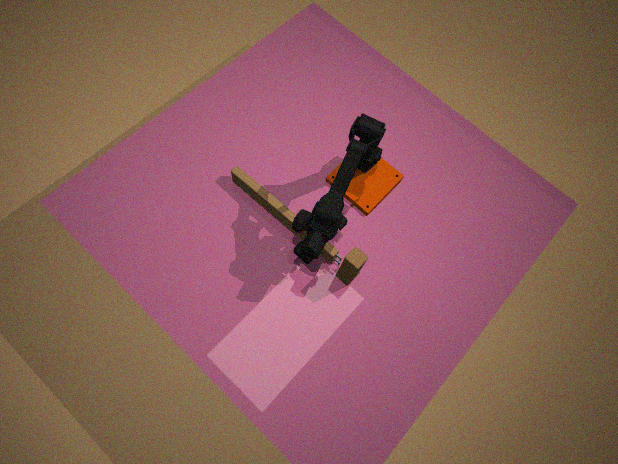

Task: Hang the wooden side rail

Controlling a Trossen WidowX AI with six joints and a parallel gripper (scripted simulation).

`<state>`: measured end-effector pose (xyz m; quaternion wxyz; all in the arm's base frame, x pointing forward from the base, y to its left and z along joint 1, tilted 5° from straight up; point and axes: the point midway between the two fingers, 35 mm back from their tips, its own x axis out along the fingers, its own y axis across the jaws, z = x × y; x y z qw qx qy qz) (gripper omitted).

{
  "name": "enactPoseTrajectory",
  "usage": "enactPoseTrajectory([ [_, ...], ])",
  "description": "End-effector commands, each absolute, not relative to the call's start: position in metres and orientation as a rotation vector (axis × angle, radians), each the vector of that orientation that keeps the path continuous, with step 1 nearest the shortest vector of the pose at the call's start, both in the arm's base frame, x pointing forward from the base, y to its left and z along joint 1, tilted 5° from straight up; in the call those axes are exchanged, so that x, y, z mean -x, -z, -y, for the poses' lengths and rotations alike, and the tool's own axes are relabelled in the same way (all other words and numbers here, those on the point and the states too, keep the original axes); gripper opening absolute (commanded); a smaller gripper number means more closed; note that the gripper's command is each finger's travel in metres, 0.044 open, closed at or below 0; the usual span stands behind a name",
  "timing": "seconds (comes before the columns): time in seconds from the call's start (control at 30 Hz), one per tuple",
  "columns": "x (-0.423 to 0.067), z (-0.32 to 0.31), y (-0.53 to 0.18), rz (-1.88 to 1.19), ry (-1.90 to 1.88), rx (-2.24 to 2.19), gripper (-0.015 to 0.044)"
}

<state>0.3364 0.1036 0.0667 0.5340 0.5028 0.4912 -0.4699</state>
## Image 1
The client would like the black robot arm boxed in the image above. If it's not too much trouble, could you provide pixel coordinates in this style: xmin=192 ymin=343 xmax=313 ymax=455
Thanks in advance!
xmin=292 ymin=114 xmax=386 ymax=259

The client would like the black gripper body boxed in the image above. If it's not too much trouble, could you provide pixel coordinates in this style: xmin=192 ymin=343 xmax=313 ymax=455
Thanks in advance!
xmin=294 ymin=215 xmax=348 ymax=264

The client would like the short wooden post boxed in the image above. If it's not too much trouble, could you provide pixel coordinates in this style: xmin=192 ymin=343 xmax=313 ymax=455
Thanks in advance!
xmin=336 ymin=246 xmax=369 ymax=286

